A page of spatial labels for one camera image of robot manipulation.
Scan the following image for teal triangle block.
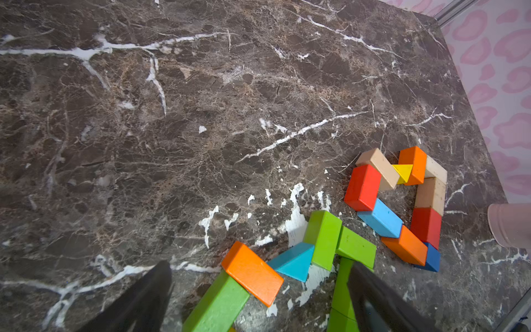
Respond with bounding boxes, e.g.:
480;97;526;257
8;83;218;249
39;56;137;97
268;242;315;282

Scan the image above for green block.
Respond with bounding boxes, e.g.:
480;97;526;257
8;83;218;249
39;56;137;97
326;308;359;332
335;225;377;270
183;271;250;332
330;257;356;321
303;210;342;271

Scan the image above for orange block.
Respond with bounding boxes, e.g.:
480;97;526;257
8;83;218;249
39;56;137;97
398;146;427;185
221;242;283;307
381;225;427;266

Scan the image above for yellow triangle block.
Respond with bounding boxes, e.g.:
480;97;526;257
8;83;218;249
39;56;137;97
393;164;413;185

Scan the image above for blue cube block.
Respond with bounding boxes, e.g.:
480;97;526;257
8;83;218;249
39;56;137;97
416;242;441;273

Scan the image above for natural wood block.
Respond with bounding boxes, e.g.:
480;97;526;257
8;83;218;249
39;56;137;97
355;148;400;192
414;178;446;216
425;156;447;185

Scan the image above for pink pencil cup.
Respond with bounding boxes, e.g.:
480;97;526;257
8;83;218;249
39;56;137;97
488;203;531;253

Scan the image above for light blue block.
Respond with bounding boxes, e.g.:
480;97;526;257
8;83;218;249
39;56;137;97
358;199;403;238

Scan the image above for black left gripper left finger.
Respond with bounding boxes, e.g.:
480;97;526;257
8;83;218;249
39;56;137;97
79;261;173;331

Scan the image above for green block bottom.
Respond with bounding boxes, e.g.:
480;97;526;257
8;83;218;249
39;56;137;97
330;257;356;321

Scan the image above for red block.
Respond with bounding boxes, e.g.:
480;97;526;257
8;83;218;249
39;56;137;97
344;165;382;212
410;207;442;250

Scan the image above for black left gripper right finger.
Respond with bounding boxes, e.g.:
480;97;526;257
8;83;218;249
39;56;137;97
347;261;439;332

